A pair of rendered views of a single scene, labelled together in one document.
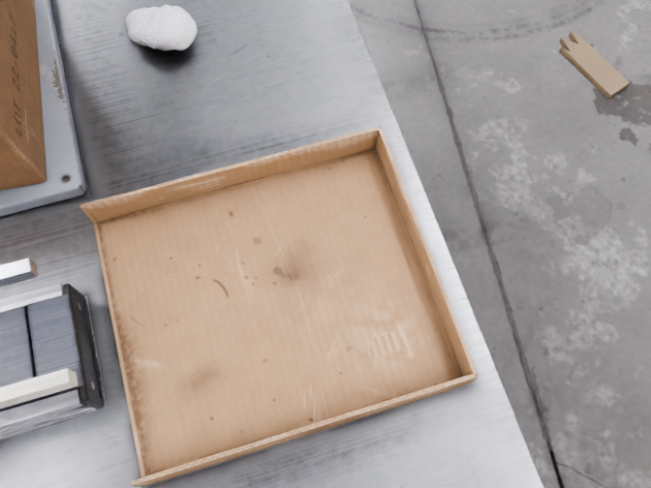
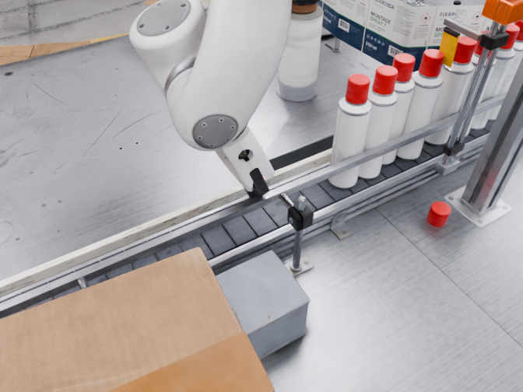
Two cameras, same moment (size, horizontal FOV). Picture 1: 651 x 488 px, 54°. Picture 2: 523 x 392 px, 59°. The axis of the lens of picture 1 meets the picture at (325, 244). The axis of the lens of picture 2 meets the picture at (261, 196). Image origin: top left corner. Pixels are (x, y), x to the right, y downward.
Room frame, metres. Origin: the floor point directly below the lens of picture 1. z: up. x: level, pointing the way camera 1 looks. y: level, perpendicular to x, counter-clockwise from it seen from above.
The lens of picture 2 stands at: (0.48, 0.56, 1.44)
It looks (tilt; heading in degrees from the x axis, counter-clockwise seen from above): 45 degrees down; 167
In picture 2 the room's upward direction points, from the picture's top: straight up
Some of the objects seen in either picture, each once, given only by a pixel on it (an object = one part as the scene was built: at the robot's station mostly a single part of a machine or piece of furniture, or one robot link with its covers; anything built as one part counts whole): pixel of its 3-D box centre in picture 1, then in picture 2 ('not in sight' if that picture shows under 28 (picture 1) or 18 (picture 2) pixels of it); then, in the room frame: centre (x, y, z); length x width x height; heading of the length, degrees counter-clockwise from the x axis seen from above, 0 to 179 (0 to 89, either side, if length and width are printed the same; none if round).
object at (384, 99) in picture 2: not in sight; (375, 125); (-0.09, 0.89, 0.98); 0.05 x 0.05 x 0.20
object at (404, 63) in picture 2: not in sight; (391, 112); (-0.12, 0.93, 0.98); 0.05 x 0.05 x 0.20
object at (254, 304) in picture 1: (270, 292); not in sight; (0.18, 0.05, 0.85); 0.30 x 0.26 x 0.04; 108
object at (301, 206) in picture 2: not in sight; (289, 226); (0.04, 0.71, 0.91); 0.07 x 0.03 x 0.16; 18
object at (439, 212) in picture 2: not in sight; (438, 213); (0.01, 0.99, 0.85); 0.03 x 0.03 x 0.03
